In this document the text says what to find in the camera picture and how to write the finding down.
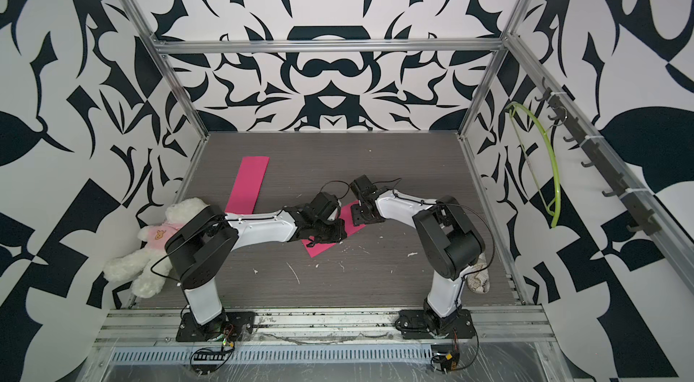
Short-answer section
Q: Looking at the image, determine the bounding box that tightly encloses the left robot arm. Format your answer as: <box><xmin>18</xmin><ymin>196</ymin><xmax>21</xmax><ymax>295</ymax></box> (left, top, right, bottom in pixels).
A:
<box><xmin>164</xmin><ymin>192</ymin><xmax>347</xmax><ymax>326</ymax></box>

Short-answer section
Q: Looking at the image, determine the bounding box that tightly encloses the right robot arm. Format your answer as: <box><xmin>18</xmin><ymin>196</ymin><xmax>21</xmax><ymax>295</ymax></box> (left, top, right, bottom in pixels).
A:
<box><xmin>350</xmin><ymin>175</ymin><xmax>486</xmax><ymax>325</ymax></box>

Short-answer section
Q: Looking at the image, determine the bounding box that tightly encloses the patterned cream pouch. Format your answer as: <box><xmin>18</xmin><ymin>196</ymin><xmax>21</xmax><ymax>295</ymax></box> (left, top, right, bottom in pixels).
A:
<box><xmin>466</xmin><ymin>254</ymin><xmax>491</xmax><ymax>295</ymax></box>

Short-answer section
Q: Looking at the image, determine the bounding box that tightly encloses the right small electronics board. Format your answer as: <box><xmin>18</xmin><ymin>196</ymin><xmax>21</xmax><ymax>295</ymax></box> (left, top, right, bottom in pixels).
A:
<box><xmin>430</xmin><ymin>351</ymin><xmax>460</xmax><ymax>374</ymax></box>

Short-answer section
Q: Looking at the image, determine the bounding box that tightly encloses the white teddy bear pink shirt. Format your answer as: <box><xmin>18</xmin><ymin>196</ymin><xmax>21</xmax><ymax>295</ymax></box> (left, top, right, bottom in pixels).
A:
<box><xmin>103</xmin><ymin>198</ymin><xmax>208</xmax><ymax>299</ymax></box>

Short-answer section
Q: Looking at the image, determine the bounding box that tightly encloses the green hoop hanger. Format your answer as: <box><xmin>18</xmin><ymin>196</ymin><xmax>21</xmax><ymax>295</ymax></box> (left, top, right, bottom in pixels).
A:
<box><xmin>505</xmin><ymin>102</ymin><xmax>562</xmax><ymax>229</ymax></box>

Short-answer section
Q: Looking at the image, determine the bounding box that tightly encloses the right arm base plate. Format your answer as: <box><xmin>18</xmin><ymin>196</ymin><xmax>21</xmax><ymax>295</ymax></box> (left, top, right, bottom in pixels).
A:
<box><xmin>394</xmin><ymin>310</ymin><xmax>476</xmax><ymax>340</ymax></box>

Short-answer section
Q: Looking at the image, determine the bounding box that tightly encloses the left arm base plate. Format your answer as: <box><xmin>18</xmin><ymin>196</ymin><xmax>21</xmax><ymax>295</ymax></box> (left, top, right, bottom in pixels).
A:
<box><xmin>175</xmin><ymin>311</ymin><xmax>256</xmax><ymax>343</ymax></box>

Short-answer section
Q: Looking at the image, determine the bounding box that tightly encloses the black wall hook rail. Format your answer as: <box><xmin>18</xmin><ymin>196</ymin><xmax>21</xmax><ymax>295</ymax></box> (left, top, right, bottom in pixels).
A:
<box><xmin>536</xmin><ymin>80</ymin><xmax>663</xmax><ymax>236</ymax></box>

